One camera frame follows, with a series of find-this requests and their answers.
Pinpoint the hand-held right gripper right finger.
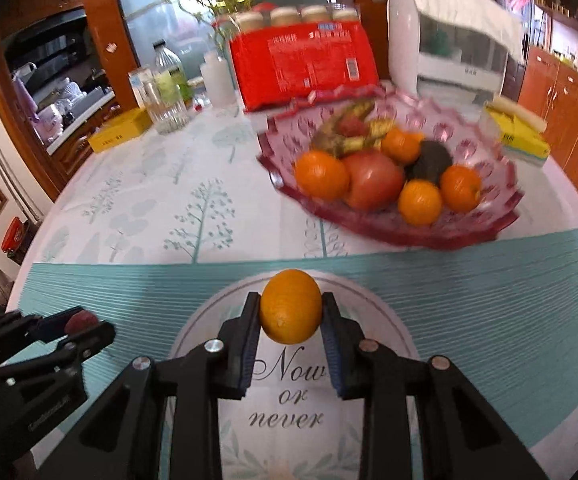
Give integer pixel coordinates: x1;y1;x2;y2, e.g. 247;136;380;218
320;291;552;480

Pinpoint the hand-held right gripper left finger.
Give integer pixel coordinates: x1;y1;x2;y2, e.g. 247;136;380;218
44;291;262;480

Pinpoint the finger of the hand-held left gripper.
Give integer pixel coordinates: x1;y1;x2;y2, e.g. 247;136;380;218
0;322;117;401
0;307;97;356

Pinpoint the small red plum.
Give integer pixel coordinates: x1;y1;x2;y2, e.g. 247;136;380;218
338;117;370;139
64;311;99;336

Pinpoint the orange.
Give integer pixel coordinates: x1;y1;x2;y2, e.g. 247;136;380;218
381;128;426;165
295;151;351;200
260;269;323;345
440;165;483;213
398;180;444;227

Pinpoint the red apple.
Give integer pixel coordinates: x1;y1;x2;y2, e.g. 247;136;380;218
343;151;406;212

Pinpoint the pink glass bowl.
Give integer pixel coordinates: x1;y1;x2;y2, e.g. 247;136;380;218
256;85;526;252

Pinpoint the dark avocado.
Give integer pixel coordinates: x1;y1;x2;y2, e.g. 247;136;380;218
406;140;454;186

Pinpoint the small spotted banana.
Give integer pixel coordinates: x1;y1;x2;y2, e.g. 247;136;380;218
368;117;396;150

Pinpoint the red item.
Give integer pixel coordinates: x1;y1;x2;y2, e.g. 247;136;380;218
2;217;26;256

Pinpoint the tree print tablecloth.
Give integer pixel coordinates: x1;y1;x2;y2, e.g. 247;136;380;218
6;80;578;480

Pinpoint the wooden kitchen cabinet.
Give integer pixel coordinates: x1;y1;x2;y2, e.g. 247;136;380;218
0;5;120;181

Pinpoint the yellow cardboard box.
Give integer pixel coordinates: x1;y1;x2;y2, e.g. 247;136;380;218
88;108;151;153

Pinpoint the crystal glass cup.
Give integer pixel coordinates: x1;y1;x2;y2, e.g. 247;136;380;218
144;82;190;135

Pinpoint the small gold lid jar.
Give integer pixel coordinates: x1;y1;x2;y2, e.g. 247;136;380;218
187;76;212;111

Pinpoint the white and blue carton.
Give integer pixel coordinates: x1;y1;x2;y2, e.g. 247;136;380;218
128;66;157;111

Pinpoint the white squeeze bottle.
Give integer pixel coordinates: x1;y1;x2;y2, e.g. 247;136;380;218
200;52;236;108

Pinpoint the yellow tissue pack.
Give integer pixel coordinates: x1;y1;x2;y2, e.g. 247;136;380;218
479;97;551;167

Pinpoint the red pack of jars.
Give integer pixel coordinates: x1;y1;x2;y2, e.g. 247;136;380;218
229;4;381;112

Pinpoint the clear plastic bottle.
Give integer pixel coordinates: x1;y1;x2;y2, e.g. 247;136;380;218
155;41;192;111

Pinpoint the white countertop appliance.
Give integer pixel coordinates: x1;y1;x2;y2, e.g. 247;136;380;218
386;0;527;95

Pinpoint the frosted glass door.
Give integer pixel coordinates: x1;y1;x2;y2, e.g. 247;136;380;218
74;0;430;111

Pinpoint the white cloth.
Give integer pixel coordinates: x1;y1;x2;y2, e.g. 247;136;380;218
404;0;526;63

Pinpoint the wooden wall shelf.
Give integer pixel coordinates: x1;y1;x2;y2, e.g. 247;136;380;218
529;0;578;86

